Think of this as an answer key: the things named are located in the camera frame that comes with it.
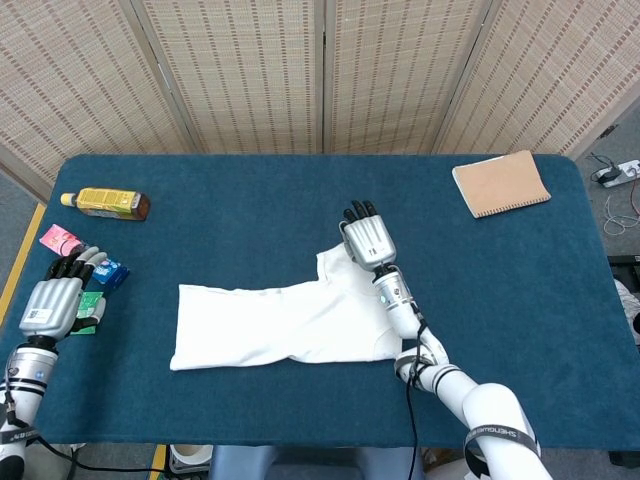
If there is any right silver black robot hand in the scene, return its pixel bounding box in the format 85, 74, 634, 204
341, 199, 399, 274

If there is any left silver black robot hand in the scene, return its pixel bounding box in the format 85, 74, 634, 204
18, 245, 109, 344

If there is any white T-shirt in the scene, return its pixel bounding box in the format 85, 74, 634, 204
168, 239, 407, 372

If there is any green sachet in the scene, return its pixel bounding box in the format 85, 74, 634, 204
69, 291, 105, 336

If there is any pink blue cookie package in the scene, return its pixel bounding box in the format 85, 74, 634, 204
38, 223, 130, 289

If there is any yellow label tea bottle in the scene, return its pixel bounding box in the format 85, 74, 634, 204
59, 187, 151, 223

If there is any brown spiral notebook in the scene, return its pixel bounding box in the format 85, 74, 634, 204
451, 149, 552, 220

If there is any white cup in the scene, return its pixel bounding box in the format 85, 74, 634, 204
167, 443, 214, 476

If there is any woven folding screen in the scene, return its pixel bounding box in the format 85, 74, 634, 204
0, 0, 640, 204

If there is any blue grey seat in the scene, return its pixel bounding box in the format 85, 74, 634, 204
207, 444, 426, 480

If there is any white paper sheet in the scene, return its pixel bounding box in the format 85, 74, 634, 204
424, 449, 471, 480

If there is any black box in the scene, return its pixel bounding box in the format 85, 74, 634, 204
607, 254, 640, 291

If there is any white power strip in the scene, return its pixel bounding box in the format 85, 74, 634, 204
592, 158, 640, 189

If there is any white bag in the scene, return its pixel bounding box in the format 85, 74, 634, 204
613, 278, 640, 346

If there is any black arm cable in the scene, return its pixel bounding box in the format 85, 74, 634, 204
404, 312, 429, 480
0, 389, 169, 474

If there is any white floor cable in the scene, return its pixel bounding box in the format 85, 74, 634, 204
602, 192, 640, 236

